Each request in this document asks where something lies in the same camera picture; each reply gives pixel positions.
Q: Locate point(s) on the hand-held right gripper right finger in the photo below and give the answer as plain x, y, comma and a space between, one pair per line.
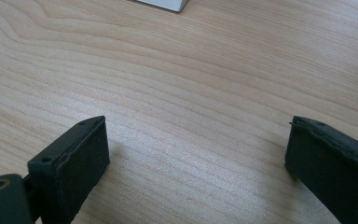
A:
335, 174

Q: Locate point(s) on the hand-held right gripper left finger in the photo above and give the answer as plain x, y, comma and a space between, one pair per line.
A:
74, 168

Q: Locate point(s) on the white hardcover book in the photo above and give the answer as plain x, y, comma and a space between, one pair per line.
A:
167, 3

